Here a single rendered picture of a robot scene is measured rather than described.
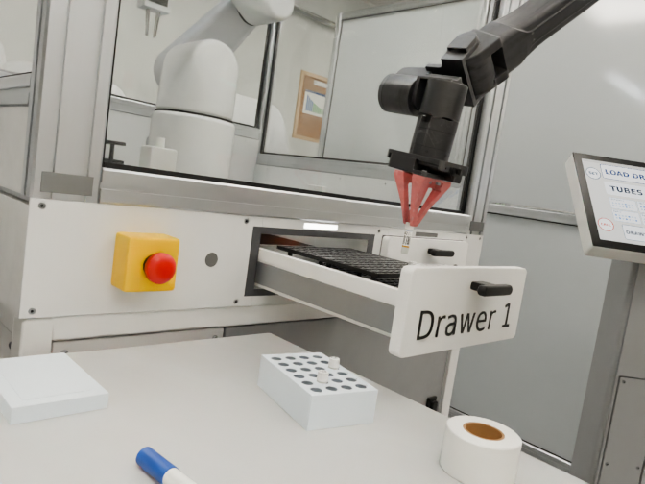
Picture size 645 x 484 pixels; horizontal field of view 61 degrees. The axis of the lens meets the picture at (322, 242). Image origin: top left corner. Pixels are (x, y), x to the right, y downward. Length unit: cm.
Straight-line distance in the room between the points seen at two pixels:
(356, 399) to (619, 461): 129
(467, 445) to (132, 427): 31
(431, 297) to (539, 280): 188
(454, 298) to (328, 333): 38
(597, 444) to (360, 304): 116
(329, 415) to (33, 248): 40
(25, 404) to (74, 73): 38
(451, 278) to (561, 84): 198
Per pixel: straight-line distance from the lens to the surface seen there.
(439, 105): 78
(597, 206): 157
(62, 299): 76
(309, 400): 58
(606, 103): 255
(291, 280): 82
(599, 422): 176
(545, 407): 262
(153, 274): 71
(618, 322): 170
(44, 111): 72
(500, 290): 76
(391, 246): 109
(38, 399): 59
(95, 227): 75
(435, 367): 138
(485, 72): 83
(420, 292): 67
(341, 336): 109
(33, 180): 72
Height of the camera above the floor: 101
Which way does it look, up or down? 6 degrees down
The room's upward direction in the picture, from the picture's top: 8 degrees clockwise
